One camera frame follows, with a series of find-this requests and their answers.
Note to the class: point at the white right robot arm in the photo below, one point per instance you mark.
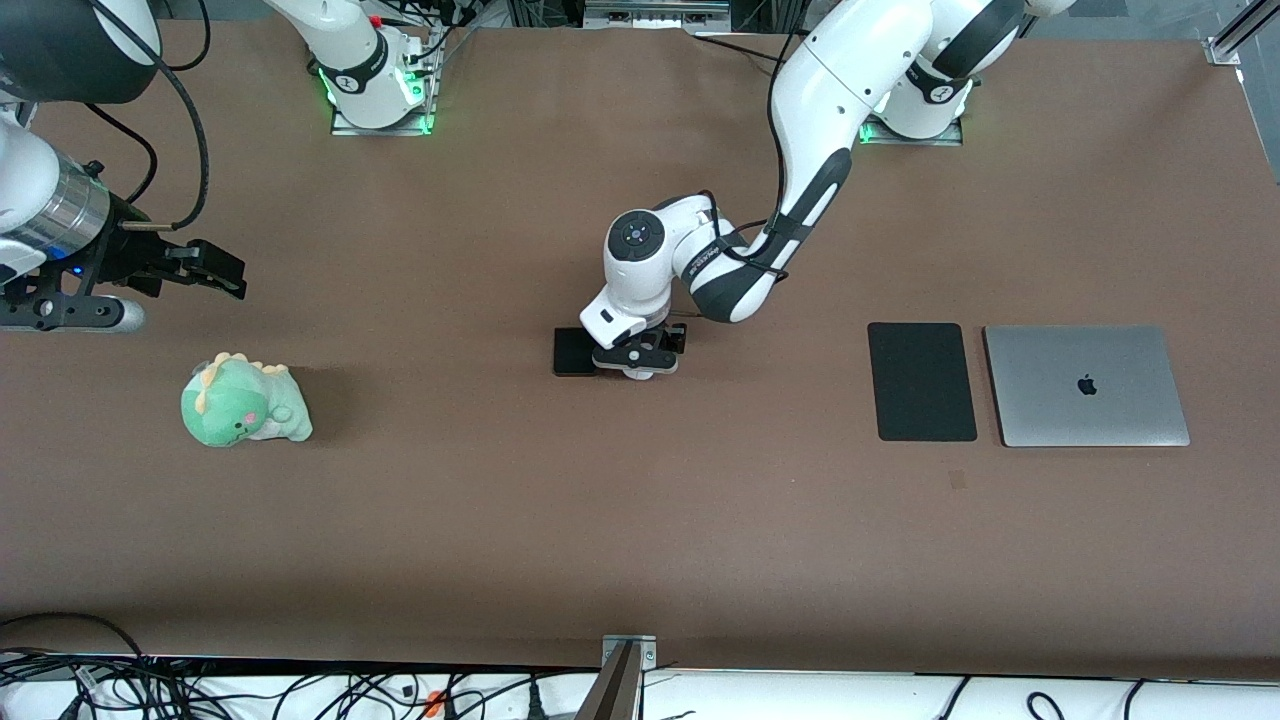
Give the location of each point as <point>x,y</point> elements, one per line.
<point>350,60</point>

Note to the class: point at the silver closed laptop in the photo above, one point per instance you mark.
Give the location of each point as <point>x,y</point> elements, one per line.
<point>1085,385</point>

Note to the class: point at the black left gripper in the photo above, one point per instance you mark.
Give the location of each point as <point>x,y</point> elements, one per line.
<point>676,338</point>

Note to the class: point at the aluminium post bracket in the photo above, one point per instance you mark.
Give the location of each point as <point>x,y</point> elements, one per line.
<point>618,675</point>

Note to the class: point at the green dinosaur plush toy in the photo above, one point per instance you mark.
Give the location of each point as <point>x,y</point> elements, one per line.
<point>240,402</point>

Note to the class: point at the metal equipment rack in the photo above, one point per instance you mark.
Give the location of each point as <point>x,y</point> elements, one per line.
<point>655,12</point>

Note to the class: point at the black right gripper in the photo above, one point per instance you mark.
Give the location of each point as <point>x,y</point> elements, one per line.
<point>128,253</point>

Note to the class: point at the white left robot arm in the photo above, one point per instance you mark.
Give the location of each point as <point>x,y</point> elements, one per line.
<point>830,80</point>

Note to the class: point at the aluminium frame profile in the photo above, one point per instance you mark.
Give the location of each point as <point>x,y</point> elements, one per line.
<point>1245,35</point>

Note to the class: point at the black smartphone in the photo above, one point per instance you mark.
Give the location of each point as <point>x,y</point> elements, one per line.
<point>573,352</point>

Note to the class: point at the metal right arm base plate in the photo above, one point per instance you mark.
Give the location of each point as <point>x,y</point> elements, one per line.
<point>385,125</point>

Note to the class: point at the black rectangular mouse pad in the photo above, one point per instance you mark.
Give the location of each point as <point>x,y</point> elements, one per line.
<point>921,381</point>

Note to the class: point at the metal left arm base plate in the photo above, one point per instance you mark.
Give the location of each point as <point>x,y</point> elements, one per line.
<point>905,138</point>

